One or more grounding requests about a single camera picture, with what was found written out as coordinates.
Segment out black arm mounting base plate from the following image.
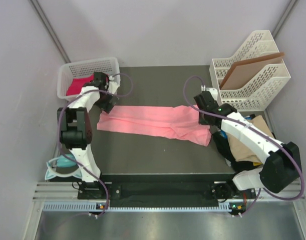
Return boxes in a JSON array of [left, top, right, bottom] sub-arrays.
[[78, 181, 255, 208]]

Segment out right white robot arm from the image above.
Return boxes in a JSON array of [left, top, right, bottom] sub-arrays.
[[194, 91, 304, 199]]

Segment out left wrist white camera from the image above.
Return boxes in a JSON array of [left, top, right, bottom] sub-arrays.
[[108, 76, 120, 95]]

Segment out white plastic mesh basket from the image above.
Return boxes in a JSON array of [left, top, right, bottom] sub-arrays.
[[57, 57, 120, 101]]

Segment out white perforated file organizer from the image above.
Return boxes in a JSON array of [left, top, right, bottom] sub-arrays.
[[209, 30, 291, 112]]

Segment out grey slotted cable duct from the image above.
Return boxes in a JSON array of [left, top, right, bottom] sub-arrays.
[[42, 201, 246, 213]]

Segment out wrist white camera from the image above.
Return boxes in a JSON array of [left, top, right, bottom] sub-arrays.
[[108, 76, 120, 95], [201, 85, 218, 101]]

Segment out beige folded t-shirt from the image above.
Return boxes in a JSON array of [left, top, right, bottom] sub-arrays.
[[227, 116, 276, 162]]

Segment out pink t-shirt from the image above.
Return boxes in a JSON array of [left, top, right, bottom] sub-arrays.
[[97, 105, 211, 147]]

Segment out magenta folded t-shirt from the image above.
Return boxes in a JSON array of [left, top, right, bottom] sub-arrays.
[[66, 74, 94, 96]]

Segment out brown cardboard sheet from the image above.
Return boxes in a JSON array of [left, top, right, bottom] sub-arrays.
[[219, 52, 285, 90]]

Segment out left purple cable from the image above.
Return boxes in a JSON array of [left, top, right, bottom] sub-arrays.
[[56, 73, 134, 218]]

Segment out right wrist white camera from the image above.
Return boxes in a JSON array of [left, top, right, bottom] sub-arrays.
[[201, 85, 218, 101]]

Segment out black t-shirt with blue print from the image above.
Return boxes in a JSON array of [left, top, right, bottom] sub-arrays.
[[212, 130, 262, 172]]

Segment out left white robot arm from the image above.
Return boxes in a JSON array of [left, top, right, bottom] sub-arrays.
[[57, 72, 120, 198]]

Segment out aluminium frame rail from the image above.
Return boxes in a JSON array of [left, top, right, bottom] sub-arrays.
[[32, 181, 306, 201]]

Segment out teal headphones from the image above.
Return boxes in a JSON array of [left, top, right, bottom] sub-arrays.
[[44, 155, 82, 181]]

